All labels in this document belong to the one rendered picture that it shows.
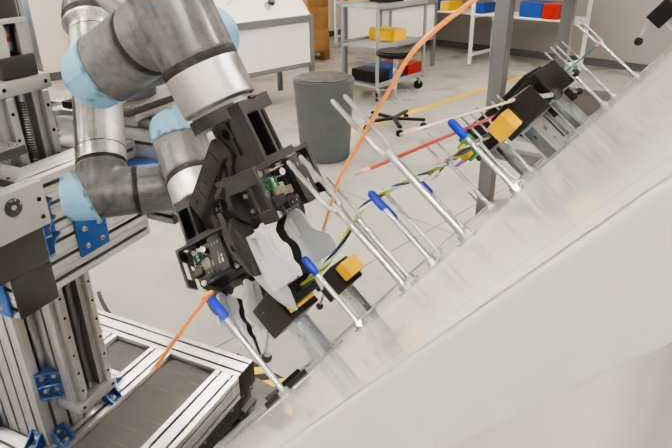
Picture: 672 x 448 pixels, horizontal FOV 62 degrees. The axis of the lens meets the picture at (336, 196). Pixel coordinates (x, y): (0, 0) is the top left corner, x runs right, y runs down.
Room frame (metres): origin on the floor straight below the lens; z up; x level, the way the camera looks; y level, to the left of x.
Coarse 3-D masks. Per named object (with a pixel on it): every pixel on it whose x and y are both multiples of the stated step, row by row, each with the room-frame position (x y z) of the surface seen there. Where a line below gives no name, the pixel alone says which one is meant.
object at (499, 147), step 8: (488, 112) 1.11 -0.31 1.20; (496, 112) 1.11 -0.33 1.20; (480, 120) 1.10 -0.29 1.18; (480, 128) 1.08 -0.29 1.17; (488, 144) 1.06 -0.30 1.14; (496, 144) 1.06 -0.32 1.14; (504, 152) 1.08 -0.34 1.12; (480, 160) 1.10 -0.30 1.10; (512, 160) 1.07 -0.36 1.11; (520, 168) 1.06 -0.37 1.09; (520, 176) 1.06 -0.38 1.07
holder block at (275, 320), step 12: (264, 300) 0.51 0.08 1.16; (276, 300) 0.50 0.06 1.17; (312, 300) 0.51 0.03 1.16; (276, 312) 0.50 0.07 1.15; (288, 312) 0.49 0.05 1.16; (300, 312) 0.49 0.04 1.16; (264, 324) 0.52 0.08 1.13; (276, 324) 0.50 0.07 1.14; (288, 324) 0.49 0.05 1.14; (276, 336) 0.51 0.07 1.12
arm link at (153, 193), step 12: (144, 168) 0.80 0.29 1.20; (156, 168) 0.80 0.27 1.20; (144, 180) 0.78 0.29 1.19; (156, 180) 0.78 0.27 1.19; (144, 192) 0.77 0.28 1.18; (156, 192) 0.77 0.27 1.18; (168, 192) 0.78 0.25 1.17; (144, 204) 0.77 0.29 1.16; (156, 204) 0.78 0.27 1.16; (168, 204) 0.78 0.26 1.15
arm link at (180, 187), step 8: (192, 168) 0.70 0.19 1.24; (200, 168) 0.70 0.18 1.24; (176, 176) 0.70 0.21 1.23; (184, 176) 0.69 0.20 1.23; (192, 176) 0.69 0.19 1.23; (168, 184) 0.70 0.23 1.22; (176, 184) 0.69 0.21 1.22; (184, 184) 0.68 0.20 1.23; (192, 184) 0.68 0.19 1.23; (176, 192) 0.68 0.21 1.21; (184, 192) 0.68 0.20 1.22; (176, 200) 0.68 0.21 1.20
